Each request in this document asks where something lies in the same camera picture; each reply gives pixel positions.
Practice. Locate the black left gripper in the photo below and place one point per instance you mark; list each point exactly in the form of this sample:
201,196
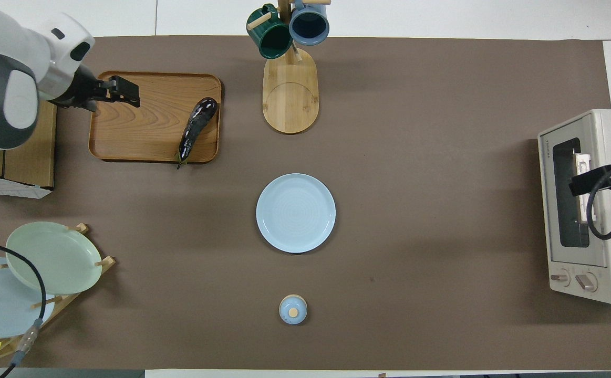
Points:
97,93

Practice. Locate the glass oven door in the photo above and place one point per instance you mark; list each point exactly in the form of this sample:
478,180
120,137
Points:
568,220

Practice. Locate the black utensil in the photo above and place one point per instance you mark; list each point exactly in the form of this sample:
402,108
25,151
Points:
196,126

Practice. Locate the light blue ribbed plate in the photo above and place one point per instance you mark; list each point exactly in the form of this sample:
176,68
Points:
296,212

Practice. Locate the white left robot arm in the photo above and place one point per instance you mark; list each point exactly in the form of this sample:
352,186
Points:
11,79

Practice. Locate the wooden serving tray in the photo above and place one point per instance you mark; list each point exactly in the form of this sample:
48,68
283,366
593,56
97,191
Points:
147,121

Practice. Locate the dark green mug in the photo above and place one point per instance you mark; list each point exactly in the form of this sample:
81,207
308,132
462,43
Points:
271,37

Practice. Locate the wooden mug tree stand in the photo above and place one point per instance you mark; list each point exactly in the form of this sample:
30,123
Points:
290,97

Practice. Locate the pale green plate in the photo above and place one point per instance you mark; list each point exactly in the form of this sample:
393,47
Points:
63,252

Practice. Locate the brown table mat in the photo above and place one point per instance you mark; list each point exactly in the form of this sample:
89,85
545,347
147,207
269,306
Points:
415,157

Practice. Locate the blue mug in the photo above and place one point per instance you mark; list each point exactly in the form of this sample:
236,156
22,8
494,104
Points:
309,23

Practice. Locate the wooden plate rack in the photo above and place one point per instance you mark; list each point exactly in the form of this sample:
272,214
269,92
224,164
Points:
69,302

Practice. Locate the small blue white bell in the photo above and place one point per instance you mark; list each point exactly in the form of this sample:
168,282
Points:
293,310

